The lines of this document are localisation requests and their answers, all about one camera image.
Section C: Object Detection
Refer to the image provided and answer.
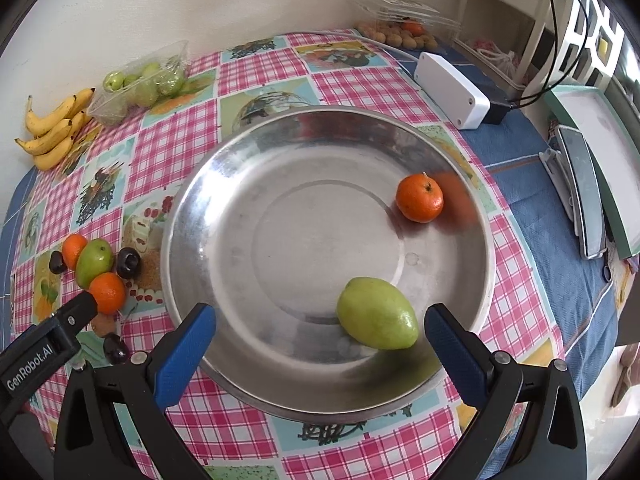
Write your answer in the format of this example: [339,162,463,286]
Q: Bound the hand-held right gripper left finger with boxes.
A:
[54,302,217,480]

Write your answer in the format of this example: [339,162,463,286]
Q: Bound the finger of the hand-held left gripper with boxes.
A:
[49,292,99,343]

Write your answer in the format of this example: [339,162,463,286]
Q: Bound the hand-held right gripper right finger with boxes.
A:
[424,303,587,480]

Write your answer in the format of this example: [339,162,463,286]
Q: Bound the brown kiwi fruit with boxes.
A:
[91,312,117,337]

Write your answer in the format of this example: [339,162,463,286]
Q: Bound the orange mandarin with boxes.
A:
[89,272,126,315]
[396,172,445,224]
[62,234,90,271]

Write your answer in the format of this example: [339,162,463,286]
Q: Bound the green mango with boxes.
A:
[336,276,420,351]
[75,239,115,290]

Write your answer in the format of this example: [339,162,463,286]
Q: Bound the round steel plate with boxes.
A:
[160,106,497,418]

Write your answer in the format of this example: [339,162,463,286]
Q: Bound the bag of green fruits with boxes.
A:
[87,40,190,126]

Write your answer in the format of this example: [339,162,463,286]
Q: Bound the bag of small brown fruits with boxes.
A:
[350,0,463,41]

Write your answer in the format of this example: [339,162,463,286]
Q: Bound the yellow banana bunch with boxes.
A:
[14,88,96,171]

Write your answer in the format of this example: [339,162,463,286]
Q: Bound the pink checked printed tablecloth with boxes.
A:
[10,30,568,480]

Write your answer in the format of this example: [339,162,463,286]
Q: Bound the grey tablet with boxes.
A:
[556,126,608,260]

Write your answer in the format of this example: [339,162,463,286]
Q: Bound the pile of green guavas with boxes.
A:
[103,61,187,106]

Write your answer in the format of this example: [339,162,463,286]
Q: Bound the black power adapter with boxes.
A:
[482,85,516,126]

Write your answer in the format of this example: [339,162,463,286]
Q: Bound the white plastic box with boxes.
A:
[413,52,491,130]

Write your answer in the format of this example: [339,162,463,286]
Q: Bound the green rimmed tray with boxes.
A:
[544,85,640,260]

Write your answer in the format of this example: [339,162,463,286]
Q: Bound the clear plastic bag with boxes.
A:
[472,37,521,81]

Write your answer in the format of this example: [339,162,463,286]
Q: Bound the pile of brown longans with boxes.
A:
[356,20,438,51]

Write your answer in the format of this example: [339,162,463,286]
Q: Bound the white lattice panel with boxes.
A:
[560,0,626,86]

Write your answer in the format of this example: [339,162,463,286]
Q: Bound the black cable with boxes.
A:
[515,0,581,108]

